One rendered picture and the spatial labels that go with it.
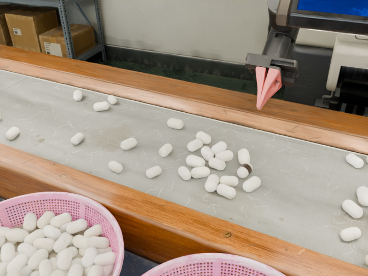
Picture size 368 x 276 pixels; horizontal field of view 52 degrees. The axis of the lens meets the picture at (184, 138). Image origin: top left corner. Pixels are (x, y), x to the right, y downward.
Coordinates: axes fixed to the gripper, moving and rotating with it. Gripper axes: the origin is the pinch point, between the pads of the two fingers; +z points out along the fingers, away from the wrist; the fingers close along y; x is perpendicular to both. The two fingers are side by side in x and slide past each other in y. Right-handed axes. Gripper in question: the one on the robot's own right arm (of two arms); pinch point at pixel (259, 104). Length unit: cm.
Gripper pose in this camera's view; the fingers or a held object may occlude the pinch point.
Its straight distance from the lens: 76.5
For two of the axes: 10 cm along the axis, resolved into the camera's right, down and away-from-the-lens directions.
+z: -3.4, 9.2, -2.0
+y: 8.9, 2.4, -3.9
